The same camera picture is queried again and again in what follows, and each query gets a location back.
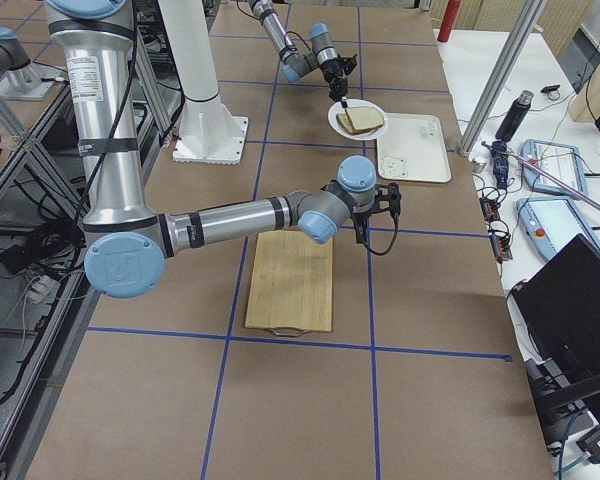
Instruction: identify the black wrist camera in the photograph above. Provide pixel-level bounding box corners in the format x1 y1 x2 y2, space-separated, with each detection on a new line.
372 182 402 221

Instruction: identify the black water bottle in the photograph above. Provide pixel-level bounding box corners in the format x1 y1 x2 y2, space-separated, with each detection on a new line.
495 90 534 142

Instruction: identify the cream bear serving tray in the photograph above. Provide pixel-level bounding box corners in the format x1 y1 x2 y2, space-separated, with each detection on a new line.
376 113 452 184

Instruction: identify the teach pendant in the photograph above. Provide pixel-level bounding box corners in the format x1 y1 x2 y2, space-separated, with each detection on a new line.
516 196 600 260
520 139 588 195

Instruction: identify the bread slice under egg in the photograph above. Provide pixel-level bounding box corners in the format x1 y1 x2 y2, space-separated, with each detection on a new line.
336 113 384 135

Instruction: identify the upper teach pendant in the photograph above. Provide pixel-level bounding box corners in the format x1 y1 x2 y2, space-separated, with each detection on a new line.
520 139 588 195

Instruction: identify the black monitor stand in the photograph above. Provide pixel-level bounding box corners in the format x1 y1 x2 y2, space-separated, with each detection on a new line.
525 359 600 464

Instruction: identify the aluminium frame post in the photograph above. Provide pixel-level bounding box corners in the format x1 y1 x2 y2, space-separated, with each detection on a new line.
458 0 547 158

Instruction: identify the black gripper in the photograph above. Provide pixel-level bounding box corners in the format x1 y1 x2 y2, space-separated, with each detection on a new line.
352 211 372 245
322 58 348 110

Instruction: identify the red bottle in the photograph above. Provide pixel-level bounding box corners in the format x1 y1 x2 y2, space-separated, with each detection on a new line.
437 0 462 43

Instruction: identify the white round plate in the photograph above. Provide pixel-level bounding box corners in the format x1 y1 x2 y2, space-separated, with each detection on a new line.
328 99 388 141

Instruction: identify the wooden cutting board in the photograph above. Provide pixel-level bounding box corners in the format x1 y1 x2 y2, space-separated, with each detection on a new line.
245 231 333 336

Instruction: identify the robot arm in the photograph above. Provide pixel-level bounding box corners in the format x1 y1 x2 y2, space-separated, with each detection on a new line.
248 0 357 108
45 1 379 298

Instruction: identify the black laptop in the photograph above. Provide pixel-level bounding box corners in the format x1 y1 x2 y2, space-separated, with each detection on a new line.
513 234 600 381

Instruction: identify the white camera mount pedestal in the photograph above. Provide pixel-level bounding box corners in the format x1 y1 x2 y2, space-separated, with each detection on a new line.
159 0 248 165

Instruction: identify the lower teach pendant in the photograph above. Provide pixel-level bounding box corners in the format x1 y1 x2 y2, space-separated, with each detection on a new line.
516 196 600 260

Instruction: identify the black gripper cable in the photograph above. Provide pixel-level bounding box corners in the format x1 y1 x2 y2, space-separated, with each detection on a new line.
364 212 401 257

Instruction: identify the bread slice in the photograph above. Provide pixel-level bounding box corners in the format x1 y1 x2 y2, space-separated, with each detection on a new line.
336 113 384 135
345 106 384 134

